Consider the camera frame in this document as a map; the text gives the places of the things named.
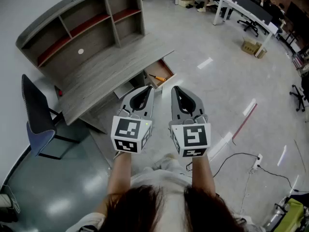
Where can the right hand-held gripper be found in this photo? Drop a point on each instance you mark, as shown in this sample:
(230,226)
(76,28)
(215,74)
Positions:
(193,139)

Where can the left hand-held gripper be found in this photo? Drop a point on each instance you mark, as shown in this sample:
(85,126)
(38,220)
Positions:
(125,132)

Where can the wooden desk drawer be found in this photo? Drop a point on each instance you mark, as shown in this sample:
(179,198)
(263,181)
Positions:
(158,70)

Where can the person's right forearm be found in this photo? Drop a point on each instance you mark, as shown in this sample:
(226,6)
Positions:
(204,175)

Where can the grey wooden desk with shelves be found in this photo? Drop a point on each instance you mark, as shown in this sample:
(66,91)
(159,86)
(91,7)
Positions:
(101,76)

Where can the person's beige shoe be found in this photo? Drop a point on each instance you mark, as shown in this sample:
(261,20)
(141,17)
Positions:
(169,156)

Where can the red floor tape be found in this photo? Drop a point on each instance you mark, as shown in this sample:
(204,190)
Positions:
(243,122)

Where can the person's light trousers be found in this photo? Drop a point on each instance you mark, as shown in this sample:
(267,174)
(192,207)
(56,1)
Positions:
(169,164)

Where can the small red object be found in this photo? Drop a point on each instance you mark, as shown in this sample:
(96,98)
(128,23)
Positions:
(60,92)

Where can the open cardboard box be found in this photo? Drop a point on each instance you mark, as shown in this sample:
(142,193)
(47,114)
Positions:
(252,47)

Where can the white power strip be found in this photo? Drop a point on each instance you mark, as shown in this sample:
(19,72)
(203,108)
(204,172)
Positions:
(257,161)

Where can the black swivel office chair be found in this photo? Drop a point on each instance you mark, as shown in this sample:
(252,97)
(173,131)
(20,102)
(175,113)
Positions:
(299,93)
(251,25)

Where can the long white office desk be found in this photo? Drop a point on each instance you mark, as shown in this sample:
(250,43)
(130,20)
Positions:
(241,8)

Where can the black desk divider panel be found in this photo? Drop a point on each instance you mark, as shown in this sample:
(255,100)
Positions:
(253,7)

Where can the yellow-green bag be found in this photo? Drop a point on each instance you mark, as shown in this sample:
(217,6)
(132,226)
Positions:
(294,214)

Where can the black chair with metal frame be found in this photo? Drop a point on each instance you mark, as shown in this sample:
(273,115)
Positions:
(38,110)

